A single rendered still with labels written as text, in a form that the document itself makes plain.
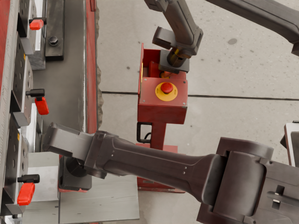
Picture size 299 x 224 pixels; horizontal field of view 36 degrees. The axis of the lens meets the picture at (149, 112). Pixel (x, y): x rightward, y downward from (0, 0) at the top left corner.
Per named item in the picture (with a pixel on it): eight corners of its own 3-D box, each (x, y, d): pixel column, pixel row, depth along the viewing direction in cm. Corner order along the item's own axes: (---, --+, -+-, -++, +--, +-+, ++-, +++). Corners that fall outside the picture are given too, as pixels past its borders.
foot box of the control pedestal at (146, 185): (185, 193, 211) (188, 184, 201) (132, 190, 211) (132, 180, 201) (186, 154, 221) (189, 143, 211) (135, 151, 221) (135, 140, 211)
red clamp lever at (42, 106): (50, 116, 107) (43, 94, 98) (33, 117, 106) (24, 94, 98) (50, 109, 108) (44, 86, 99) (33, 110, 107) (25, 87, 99)
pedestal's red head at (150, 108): (183, 125, 154) (189, 97, 139) (137, 122, 154) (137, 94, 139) (184, 76, 164) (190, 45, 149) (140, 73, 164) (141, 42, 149)
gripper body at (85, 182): (60, 188, 96) (72, 176, 91) (61, 144, 101) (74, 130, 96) (88, 191, 99) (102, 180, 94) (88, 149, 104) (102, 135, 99)
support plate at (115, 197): (139, 219, 104) (139, 218, 103) (22, 227, 102) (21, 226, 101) (134, 148, 113) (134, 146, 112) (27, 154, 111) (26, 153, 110)
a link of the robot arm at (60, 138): (107, 180, 84) (122, 136, 86) (49, 162, 80) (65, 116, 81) (89, 173, 95) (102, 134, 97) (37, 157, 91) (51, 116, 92)
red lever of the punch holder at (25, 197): (31, 198, 79) (39, 172, 88) (7, 199, 79) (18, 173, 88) (32, 206, 80) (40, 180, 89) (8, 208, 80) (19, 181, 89)
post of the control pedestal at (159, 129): (160, 166, 204) (169, 105, 158) (148, 166, 204) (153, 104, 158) (161, 156, 207) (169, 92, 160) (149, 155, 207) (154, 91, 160)
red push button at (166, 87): (172, 98, 146) (173, 92, 143) (159, 97, 146) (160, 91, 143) (172, 87, 148) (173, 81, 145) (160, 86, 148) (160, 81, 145)
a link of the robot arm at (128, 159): (261, 242, 52) (285, 153, 54) (226, 233, 49) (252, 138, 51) (101, 181, 89) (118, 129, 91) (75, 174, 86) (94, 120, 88)
